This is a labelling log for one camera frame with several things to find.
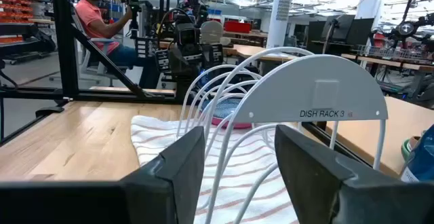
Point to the grey rack end panel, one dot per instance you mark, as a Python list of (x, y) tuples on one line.
[(212, 32)]

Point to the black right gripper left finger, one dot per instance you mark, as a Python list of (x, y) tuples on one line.
[(176, 169)]

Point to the person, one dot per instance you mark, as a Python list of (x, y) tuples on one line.
[(91, 17)]

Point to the black monitors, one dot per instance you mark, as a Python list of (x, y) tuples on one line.
[(342, 30)]

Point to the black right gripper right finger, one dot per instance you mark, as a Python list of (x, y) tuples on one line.
[(315, 183)]

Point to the light wooden desk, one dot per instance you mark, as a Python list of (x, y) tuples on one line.
[(369, 132)]

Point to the grey office chair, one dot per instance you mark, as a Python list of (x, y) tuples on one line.
[(98, 64)]

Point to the blue dish soap bottle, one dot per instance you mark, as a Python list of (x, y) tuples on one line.
[(422, 156)]

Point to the white striped dish towel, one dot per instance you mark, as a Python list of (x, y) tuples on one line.
[(159, 142)]

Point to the black metal table frame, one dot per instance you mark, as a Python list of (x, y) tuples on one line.
[(64, 47)]

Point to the green plate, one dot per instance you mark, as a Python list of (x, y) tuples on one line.
[(405, 149)]

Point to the magenta plate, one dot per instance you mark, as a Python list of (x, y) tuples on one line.
[(237, 125)]

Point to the white pillar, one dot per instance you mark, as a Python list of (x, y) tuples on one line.
[(279, 13)]

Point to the red bin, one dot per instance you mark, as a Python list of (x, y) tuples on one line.
[(237, 27)]

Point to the blue patterned plate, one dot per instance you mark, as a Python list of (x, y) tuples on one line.
[(225, 108)]

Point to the shelving with orange bins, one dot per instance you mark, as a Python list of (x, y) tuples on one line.
[(17, 10)]

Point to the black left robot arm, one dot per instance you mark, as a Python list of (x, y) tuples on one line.
[(184, 34)]

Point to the neighbouring black robot arm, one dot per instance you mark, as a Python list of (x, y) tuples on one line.
[(407, 27)]

